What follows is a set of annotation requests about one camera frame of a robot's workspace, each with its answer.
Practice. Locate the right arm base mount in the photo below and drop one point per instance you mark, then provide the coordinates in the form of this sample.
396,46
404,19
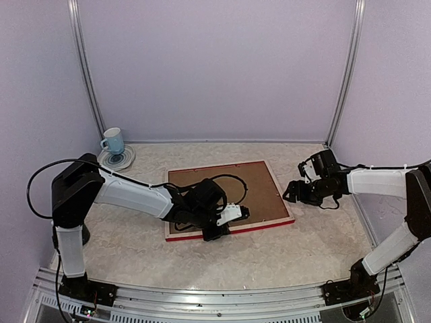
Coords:
344,291

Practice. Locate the aluminium corner post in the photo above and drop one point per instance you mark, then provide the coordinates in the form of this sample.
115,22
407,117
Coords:
348,71
78,36

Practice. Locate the right aluminium corner post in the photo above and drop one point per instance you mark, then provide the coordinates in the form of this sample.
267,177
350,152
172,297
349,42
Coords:
348,71

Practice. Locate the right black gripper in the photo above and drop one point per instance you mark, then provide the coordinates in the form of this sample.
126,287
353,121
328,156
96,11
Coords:
293,186

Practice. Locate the aluminium front rail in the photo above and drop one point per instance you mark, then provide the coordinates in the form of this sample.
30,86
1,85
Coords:
149,304

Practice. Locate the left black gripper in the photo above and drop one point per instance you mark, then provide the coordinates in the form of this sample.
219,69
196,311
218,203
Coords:
208,235

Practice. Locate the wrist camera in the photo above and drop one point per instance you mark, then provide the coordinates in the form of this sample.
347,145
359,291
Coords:
307,172
231,213

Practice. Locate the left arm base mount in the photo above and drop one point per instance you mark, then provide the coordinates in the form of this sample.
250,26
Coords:
94,292

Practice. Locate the light blue mug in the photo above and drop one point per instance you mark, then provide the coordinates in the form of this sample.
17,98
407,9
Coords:
112,141

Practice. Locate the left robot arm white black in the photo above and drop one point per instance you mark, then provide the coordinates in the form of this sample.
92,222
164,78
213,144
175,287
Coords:
74,191

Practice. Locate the left aluminium corner post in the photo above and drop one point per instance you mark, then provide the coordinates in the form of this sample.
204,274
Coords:
78,36

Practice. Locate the striped round plate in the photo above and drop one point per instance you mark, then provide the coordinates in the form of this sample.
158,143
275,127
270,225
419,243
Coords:
117,162

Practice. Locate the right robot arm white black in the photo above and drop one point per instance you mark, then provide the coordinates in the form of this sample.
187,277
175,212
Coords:
401,191

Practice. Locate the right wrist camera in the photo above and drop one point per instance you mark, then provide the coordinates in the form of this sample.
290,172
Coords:
307,172

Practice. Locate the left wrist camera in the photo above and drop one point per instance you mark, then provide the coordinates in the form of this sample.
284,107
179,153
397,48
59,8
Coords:
231,213

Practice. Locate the dark green mug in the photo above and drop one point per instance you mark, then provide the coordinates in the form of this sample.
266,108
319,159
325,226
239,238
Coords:
85,235

